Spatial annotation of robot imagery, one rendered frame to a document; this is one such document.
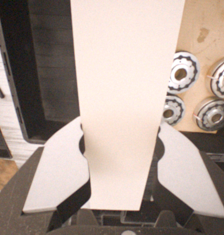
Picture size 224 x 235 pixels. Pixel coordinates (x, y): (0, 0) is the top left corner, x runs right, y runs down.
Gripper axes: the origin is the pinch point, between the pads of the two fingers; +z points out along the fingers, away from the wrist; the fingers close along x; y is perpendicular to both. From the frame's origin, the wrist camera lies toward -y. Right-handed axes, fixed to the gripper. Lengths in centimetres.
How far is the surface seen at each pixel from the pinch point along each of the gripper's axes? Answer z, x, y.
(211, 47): 26.5, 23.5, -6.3
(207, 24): 26.5, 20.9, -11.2
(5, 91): 39, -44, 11
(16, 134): 39, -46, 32
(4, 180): 108, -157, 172
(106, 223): 55, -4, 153
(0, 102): 39, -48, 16
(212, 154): 16.3, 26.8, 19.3
